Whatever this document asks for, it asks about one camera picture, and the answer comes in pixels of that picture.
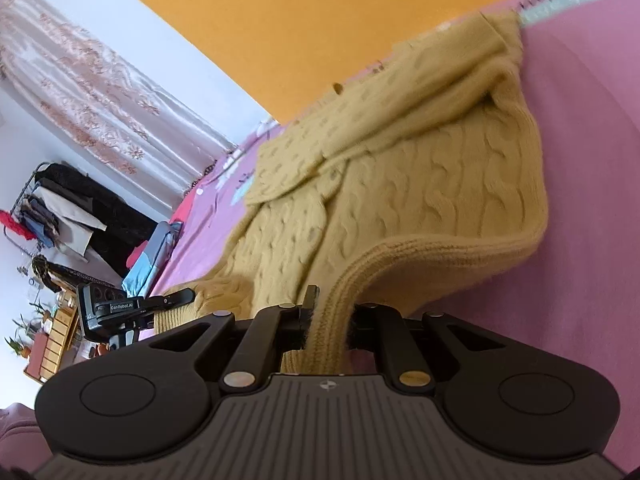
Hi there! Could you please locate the mustard cable-knit sweater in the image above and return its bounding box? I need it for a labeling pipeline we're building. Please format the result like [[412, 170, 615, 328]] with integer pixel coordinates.
[[154, 12, 548, 375]]

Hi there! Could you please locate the clothes rack with garments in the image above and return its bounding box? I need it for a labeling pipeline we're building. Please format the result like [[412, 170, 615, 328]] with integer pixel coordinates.
[[1, 162, 157, 278]]

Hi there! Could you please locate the grey blue folded garment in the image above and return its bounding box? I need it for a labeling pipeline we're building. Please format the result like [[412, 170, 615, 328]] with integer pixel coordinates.
[[122, 221, 182, 298]]

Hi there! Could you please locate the wooden slatted shelf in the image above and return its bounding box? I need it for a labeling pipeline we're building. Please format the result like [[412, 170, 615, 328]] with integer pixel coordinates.
[[24, 307, 79, 384]]

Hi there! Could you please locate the potted green plant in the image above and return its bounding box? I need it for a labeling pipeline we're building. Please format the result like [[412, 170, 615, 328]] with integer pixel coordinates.
[[4, 302, 52, 359]]

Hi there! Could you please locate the pink printed bed sheet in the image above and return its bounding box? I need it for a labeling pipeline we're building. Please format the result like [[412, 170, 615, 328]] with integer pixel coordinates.
[[0, 0, 640, 474]]

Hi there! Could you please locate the silver lace-trimmed curtain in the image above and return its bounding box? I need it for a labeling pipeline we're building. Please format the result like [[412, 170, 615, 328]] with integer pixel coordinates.
[[1, 0, 233, 210]]

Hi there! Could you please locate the orange headboard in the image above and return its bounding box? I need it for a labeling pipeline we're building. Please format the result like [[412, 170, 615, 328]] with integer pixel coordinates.
[[140, 0, 501, 122]]

